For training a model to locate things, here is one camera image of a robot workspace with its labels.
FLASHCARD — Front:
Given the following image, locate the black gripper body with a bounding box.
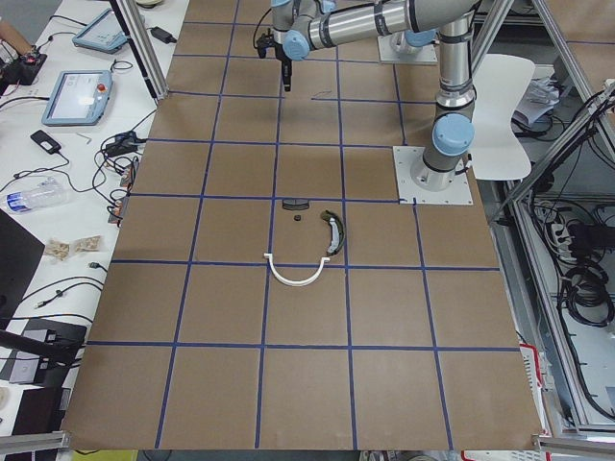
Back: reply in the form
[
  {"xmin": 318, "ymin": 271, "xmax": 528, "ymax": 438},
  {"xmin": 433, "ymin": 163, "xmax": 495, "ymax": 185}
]
[{"xmin": 280, "ymin": 56, "xmax": 292, "ymax": 80}]

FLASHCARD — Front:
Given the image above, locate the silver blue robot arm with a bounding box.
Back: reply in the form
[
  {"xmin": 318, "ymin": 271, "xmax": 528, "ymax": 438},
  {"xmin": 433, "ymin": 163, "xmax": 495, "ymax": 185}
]
[{"xmin": 253, "ymin": 1, "xmax": 480, "ymax": 192}]

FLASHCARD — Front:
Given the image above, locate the dark grey brake pad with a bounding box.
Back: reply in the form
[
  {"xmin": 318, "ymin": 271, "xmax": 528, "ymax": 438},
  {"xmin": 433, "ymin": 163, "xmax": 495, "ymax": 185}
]
[{"xmin": 282, "ymin": 198, "xmax": 310, "ymax": 211}]

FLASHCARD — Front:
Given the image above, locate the black power adapter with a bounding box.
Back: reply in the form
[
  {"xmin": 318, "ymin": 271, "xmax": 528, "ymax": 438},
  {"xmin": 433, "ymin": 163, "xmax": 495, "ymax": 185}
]
[{"xmin": 150, "ymin": 26, "xmax": 177, "ymax": 44}]

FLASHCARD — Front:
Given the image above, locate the green curved brake shoe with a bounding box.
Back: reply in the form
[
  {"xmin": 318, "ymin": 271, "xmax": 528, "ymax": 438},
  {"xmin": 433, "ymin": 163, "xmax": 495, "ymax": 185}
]
[{"xmin": 320, "ymin": 210, "xmax": 346, "ymax": 256}]

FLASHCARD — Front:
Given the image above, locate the blue teach pendant far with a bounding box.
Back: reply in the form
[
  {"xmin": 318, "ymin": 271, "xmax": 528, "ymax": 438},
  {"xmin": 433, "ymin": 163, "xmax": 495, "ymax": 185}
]
[{"xmin": 72, "ymin": 8, "xmax": 127, "ymax": 54}]

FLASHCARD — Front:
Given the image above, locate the blue teach pendant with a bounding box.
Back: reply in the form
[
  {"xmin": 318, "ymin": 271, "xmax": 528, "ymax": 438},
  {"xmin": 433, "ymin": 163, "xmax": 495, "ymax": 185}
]
[
  {"xmin": 41, "ymin": 70, "xmax": 113, "ymax": 127},
  {"xmin": 72, "ymin": 8, "xmax": 127, "ymax": 54}
]

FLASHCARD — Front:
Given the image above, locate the blue teach pendant near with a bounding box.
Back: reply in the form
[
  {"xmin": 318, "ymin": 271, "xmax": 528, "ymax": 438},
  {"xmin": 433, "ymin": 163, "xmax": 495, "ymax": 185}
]
[{"xmin": 41, "ymin": 70, "xmax": 113, "ymax": 127}]

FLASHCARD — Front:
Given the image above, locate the white plastic chair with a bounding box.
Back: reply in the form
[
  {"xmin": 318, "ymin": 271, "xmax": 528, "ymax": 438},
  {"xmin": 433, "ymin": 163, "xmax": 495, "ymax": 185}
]
[{"xmin": 470, "ymin": 54, "xmax": 535, "ymax": 181}]

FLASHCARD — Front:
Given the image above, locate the black smartphone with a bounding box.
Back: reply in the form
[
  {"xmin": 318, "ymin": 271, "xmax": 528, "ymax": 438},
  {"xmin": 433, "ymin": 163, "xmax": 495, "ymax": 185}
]
[{"xmin": 30, "ymin": 130, "xmax": 62, "ymax": 155}]

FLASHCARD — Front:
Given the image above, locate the clear plastic water bottle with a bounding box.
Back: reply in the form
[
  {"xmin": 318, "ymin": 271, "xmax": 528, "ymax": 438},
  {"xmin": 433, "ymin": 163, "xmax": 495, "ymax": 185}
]
[{"xmin": 1, "ymin": 177, "xmax": 67, "ymax": 213}]

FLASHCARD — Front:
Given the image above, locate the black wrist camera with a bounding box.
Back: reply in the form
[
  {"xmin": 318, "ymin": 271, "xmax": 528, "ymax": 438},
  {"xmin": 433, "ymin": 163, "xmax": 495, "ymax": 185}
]
[{"xmin": 254, "ymin": 29, "xmax": 276, "ymax": 59}]

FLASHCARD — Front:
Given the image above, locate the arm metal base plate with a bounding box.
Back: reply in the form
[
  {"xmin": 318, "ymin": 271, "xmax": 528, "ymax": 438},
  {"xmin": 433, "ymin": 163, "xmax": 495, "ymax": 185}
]
[
  {"xmin": 378, "ymin": 33, "xmax": 437, "ymax": 65},
  {"xmin": 393, "ymin": 146, "xmax": 473, "ymax": 206}
]

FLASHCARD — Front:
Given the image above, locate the aluminium frame post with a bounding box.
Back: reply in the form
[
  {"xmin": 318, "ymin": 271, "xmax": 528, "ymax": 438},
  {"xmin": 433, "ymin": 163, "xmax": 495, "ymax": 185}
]
[{"xmin": 110, "ymin": 0, "xmax": 168, "ymax": 101}]

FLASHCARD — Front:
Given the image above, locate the white curved plastic bracket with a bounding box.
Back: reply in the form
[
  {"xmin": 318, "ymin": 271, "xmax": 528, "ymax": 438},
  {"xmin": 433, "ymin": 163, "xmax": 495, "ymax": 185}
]
[{"xmin": 263, "ymin": 253, "xmax": 331, "ymax": 288}]

